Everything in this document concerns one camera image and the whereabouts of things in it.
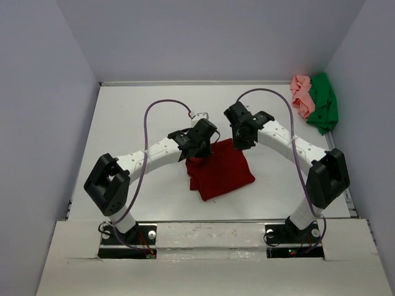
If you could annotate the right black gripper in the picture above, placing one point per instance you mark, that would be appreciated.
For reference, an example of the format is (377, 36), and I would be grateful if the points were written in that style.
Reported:
(238, 145)

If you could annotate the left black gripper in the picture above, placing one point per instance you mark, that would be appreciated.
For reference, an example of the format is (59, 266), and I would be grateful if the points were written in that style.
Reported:
(205, 153)

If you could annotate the red t-shirt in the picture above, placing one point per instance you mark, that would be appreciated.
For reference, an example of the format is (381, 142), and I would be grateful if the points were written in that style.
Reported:
(225, 171)

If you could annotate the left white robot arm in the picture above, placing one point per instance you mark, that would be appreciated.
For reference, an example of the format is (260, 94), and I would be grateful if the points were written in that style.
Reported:
(109, 181)

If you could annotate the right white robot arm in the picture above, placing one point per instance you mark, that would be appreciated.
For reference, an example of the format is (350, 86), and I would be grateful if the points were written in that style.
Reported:
(326, 170)

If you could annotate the pink t-shirt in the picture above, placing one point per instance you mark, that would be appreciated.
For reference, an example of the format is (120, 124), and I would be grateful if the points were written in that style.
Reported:
(301, 99)

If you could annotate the green t-shirt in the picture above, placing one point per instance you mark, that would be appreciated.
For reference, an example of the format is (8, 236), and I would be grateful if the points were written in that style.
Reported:
(325, 117)

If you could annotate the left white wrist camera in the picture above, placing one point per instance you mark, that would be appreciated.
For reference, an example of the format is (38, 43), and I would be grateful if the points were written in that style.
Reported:
(198, 116)

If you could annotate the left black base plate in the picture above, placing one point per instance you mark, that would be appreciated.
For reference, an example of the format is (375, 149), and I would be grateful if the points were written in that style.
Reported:
(140, 244)

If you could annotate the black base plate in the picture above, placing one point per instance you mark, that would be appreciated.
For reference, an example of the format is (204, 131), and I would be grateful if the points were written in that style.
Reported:
(280, 245)
(140, 244)

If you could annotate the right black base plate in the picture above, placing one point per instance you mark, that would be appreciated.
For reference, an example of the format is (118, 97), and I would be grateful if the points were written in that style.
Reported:
(280, 245)

